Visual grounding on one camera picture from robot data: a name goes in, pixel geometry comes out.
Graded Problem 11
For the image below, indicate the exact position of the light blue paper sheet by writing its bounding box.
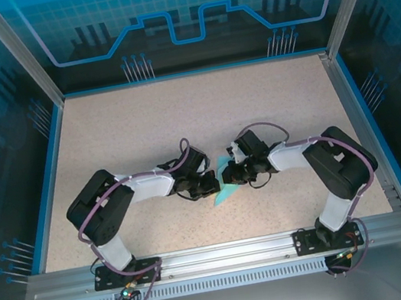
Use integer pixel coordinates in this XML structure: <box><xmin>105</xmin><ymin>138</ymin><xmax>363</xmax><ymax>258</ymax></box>
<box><xmin>204</xmin><ymin>153</ymin><xmax>244</xmax><ymax>207</ymax></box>

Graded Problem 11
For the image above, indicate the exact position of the small connector with green light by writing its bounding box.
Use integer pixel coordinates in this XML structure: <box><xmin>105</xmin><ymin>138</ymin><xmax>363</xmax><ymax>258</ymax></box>
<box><xmin>332</xmin><ymin>246</ymin><xmax>361</xmax><ymax>263</ymax></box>
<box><xmin>117</xmin><ymin>279</ymin><xmax>142</xmax><ymax>300</ymax></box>

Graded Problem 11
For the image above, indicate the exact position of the blue table edge strip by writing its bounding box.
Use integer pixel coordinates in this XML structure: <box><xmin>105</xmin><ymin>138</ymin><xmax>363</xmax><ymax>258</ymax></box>
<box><xmin>335</xmin><ymin>46</ymin><xmax>401</xmax><ymax>217</ymax></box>
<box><xmin>3</xmin><ymin>102</ymin><xmax>92</xmax><ymax>276</ymax></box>

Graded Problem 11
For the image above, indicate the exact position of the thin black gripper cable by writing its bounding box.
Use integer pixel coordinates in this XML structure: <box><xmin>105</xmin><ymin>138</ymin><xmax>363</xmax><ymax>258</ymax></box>
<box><xmin>247</xmin><ymin>172</ymin><xmax>273</xmax><ymax>191</ymax></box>
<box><xmin>175</xmin><ymin>187</ymin><xmax>203</xmax><ymax>205</ymax></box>

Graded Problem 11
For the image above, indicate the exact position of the aluminium frame beam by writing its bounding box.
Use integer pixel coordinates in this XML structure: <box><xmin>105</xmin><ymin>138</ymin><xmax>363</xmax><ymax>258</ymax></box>
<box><xmin>26</xmin><ymin>210</ymin><xmax>401</xmax><ymax>300</ymax></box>

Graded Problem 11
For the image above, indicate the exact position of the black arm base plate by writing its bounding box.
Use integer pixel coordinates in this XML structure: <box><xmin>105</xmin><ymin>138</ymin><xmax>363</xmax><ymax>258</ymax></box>
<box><xmin>291</xmin><ymin>220</ymin><xmax>362</xmax><ymax>257</ymax></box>
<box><xmin>91</xmin><ymin>256</ymin><xmax>165</xmax><ymax>293</ymax></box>

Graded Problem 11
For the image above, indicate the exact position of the slotted aluminium cable duct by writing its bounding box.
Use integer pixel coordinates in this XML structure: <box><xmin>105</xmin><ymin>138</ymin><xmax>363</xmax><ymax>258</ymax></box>
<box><xmin>88</xmin><ymin>257</ymin><xmax>334</xmax><ymax>300</ymax></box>

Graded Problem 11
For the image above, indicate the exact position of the aluminium side rail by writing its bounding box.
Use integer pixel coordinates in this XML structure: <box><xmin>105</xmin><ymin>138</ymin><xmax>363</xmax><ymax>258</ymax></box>
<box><xmin>318</xmin><ymin>43</ymin><xmax>401</xmax><ymax>220</ymax></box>

